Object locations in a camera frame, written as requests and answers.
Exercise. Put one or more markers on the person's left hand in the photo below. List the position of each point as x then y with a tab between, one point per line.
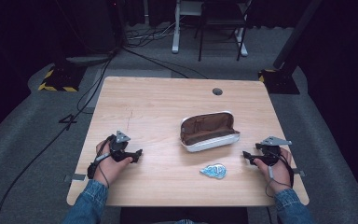
108	169

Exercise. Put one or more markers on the black slanted stand pole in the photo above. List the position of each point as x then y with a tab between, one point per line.
296	34

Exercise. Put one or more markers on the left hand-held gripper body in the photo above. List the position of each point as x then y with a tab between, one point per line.
118	149

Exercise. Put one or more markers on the black metal chair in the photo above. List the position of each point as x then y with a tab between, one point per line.
220	18

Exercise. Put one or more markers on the small blue patterned packet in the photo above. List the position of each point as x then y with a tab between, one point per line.
213	171

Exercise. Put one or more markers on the white pouch with brown lining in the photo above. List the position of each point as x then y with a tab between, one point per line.
208	130

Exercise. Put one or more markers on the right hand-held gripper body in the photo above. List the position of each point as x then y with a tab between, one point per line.
268	155

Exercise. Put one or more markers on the black yellow striped stand base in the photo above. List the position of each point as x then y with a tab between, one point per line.
62	79
281	82

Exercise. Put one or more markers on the grey tape strip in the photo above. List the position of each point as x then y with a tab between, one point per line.
299	172
75	177

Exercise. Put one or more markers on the person's right hand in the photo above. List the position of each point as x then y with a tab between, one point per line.
279	175

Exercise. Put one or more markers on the black equipment cabinet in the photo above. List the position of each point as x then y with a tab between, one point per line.
90	25

